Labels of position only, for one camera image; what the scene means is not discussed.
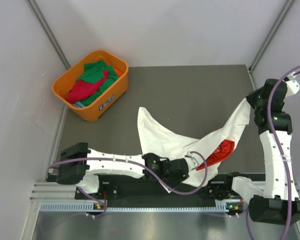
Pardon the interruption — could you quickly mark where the white t-shirt red print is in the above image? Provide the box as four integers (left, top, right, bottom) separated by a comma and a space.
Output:
136, 96, 256, 195

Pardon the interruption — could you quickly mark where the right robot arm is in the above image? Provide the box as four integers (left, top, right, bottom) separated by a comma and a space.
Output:
223, 77, 300, 226

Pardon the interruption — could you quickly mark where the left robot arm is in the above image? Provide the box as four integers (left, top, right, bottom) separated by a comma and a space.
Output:
56, 142, 189, 199

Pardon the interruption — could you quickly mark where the orange plastic basket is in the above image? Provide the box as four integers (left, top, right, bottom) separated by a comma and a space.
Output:
52, 50, 129, 122

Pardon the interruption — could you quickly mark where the light blue t-shirt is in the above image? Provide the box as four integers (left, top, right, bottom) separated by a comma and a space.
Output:
73, 101, 86, 108

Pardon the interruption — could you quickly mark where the green t-shirt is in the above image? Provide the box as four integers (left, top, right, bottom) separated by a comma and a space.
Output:
76, 60, 122, 107

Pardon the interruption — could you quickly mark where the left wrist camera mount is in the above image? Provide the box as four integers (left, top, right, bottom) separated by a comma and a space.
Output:
184, 151, 204, 171

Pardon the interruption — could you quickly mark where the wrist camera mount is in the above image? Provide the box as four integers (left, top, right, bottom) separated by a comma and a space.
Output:
184, 151, 204, 171
284, 71, 300, 98

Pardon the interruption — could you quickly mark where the right corner frame post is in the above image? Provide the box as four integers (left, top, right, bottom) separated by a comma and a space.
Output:
248, 0, 297, 73

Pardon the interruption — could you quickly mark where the corner frame post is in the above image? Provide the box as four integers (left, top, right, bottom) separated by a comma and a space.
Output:
248, 0, 297, 73
25, 0, 71, 70

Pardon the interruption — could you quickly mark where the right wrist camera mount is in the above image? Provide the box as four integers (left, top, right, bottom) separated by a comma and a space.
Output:
284, 71, 300, 98

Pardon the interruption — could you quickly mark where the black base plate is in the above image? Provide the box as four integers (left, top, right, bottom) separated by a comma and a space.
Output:
89, 175, 240, 207

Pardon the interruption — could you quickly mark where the grey cable duct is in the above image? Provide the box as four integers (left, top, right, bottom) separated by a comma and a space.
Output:
39, 200, 241, 213

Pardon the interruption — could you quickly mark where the aluminium frame rail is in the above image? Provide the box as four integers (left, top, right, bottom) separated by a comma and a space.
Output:
29, 181, 300, 201

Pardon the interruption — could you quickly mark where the left corner frame post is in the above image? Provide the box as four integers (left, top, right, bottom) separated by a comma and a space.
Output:
25, 0, 71, 70

